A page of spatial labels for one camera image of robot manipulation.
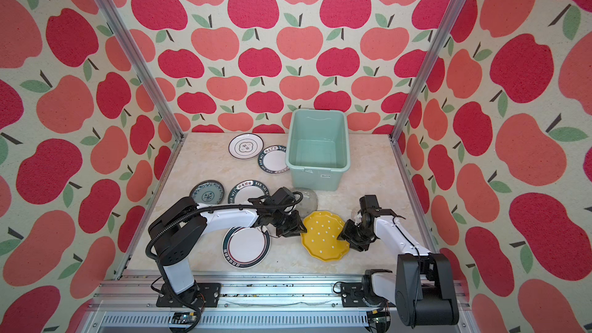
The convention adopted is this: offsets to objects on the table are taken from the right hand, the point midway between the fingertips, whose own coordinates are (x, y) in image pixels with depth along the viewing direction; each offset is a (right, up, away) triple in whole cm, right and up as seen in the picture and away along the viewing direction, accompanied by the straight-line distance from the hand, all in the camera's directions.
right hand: (346, 239), depth 85 cm
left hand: (-13, +3, -3) cm, 14 cm away
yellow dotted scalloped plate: (-10, 0, -1) cm, 10 cm away
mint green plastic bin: (-8, +34, +29) cm, 46 cm away
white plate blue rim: (-45, +37, +32) cm, 66 cm away
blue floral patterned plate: (-58, +16, +13) cm, 61 cm away
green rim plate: (-31, +30, +25) cm, 49 cm away
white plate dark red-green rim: (-38, -2, -1) cm, 38 cm away
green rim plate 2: (-41, +17, +14) cm, 46 cm away
